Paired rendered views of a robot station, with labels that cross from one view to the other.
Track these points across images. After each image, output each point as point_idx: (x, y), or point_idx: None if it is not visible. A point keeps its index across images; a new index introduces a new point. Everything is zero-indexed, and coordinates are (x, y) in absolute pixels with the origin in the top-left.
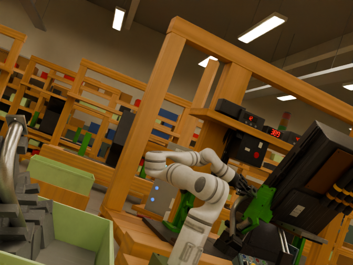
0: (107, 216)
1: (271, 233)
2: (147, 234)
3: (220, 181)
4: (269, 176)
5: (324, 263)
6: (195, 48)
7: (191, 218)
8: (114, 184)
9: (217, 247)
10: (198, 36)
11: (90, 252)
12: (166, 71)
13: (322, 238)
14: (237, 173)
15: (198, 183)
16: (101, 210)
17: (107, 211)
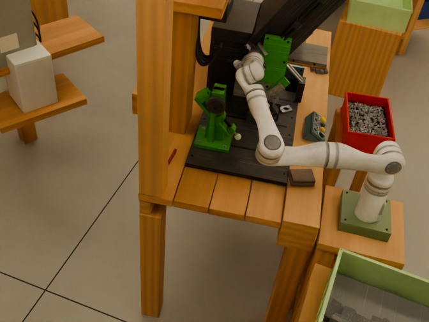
0: (189, 207)
1: None
2: (249, 188)
3: (399, 149)
4: (269, 22)
5: None
6: None
7: (385, 190)
8: (162, 174)
9: (255, 123)
10: None
11: (340, 278)
12: (170, 6)
13: (322, 46)
14: (261, 53)
15: (392, 168)
16: (149, 200)
17: (182, 202)
